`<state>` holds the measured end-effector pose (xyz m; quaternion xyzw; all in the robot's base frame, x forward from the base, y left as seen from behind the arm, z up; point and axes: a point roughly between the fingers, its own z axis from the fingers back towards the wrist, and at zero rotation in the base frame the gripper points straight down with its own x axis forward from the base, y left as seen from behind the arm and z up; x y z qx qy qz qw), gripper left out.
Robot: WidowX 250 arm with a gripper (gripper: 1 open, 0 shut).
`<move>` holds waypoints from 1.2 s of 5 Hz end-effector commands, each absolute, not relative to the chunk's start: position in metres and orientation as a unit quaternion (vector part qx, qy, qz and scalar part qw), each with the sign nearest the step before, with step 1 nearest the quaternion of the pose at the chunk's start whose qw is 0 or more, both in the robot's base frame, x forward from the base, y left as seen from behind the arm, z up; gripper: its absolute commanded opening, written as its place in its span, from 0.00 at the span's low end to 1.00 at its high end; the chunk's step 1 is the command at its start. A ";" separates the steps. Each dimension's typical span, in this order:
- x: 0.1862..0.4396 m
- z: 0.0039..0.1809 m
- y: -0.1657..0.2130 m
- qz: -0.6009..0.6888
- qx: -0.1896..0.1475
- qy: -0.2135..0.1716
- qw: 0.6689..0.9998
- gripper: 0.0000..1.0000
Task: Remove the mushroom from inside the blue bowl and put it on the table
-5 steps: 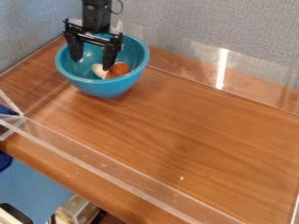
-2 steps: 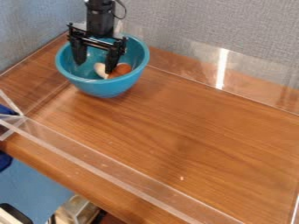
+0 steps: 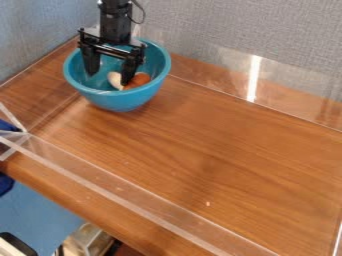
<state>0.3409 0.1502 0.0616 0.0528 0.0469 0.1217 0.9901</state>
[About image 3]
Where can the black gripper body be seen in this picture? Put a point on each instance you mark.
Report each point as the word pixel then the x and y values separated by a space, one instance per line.
pixel 110 37

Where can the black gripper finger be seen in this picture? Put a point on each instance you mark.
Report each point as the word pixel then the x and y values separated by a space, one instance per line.
pixel 128 69
pixel 90 58

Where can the brown and white toy mushroom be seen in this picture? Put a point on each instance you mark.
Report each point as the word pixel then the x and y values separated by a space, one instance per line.
pixel 138 80

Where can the blue plastic bowl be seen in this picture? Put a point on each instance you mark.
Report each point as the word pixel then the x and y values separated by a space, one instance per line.
pixel 104 90

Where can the clear acrylic front barrier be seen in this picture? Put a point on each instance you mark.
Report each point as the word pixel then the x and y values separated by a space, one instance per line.
pixel 173 218

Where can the clear acrylic barrier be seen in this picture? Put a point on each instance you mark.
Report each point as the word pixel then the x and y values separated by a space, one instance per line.
pixel 173 218
pixel 295 91

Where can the clear acrylic back barrier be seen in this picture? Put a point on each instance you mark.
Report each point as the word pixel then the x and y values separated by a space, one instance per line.
pixel 295 91

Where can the black white device corner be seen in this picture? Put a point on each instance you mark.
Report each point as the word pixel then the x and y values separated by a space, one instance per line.
pixel 13 247

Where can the metal frame under table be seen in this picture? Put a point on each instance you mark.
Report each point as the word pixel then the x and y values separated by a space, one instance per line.
pixel 86 241

